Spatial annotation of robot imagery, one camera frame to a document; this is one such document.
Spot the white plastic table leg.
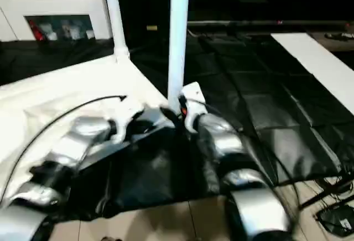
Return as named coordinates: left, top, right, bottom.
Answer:
left=103, top=0, right=131, bottom=64
left=167, top=0, right=191, bottom=112

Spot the black plastic mat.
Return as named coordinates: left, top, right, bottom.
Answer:
left=0, top=36, right=354, bottom=221

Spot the white flat board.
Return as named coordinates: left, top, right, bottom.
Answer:
left=270, top=33, right=354, bottom=115

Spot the white cabinet with glass doors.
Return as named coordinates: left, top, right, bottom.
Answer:
left=0, top=0, right=113, bottom=41

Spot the small black remote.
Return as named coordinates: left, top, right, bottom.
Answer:
left=325, top=32, right=354, bottom=40

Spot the black flat floor device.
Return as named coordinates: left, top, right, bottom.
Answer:
left=316, top=206, right=354, bottom=238

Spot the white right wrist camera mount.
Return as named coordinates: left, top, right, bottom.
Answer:
left=179, top=82, right=209, bottom=133

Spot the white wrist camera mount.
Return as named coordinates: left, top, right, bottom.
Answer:
left=179, top=82, right=209, bottom=133
left=110, top=102, right=148, bottom=143

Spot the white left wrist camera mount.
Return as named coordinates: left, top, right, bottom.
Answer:
left=110, top=102, right=148, bottom=143

